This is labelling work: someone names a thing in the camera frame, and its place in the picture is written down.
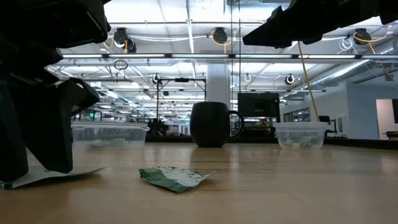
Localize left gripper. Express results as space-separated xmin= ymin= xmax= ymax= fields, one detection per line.
xmin=0 ymin=0 xmax=112 ymax=91

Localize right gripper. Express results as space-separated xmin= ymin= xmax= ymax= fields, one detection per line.
xmin=242 ymin=0 xmax=398 ymax=49

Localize clear plastic wrapper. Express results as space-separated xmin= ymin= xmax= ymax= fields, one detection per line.
xmin=70 ymin=121 xmax=150 ymax=149

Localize black square monitor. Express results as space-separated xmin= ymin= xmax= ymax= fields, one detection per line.
xmin=238 ymin=92 xmax=280 ymax=118

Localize white building pillar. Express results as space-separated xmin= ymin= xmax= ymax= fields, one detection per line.
xmin=206 ymin=63 xmax=231 ymax=104

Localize long ceiling light strip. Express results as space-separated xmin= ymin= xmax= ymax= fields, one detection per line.
xmin=61 ymin=53 xmax=398 ymax=60

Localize clear plastic container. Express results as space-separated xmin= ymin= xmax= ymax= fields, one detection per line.
xmin=273 ymin=121 xmax=329 ymax=151

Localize black mug green inside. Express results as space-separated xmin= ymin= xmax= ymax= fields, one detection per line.
xmin=189 ymin=101 xmax=246 ymax=148

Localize dark green sweetener packet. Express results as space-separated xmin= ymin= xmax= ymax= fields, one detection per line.
xmin=139 ymin=166 xmax=218 ymax=194

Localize yellow hanging cable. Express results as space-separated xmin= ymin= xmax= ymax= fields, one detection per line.
xmin=297 ymin=41 xmax=321 ymax=123

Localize black distant frame stand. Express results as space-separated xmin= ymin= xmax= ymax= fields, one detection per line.
xmin=156 ymin=77 xmax=208 ymax=127

